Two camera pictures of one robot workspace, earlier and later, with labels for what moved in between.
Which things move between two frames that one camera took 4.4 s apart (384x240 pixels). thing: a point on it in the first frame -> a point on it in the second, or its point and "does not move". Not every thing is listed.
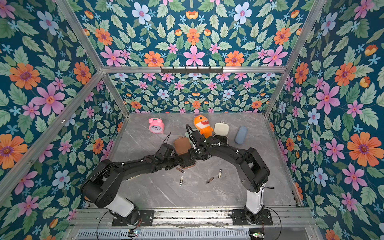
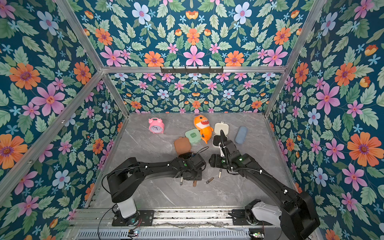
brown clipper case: x=182 y=146 does not move
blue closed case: x=241 y=135 does not move
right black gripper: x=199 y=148 -> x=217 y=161
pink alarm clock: x=156 y=125 does not move
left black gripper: x=176 y=157 -> x=200 y=174
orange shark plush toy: x=202 y=123 does not move
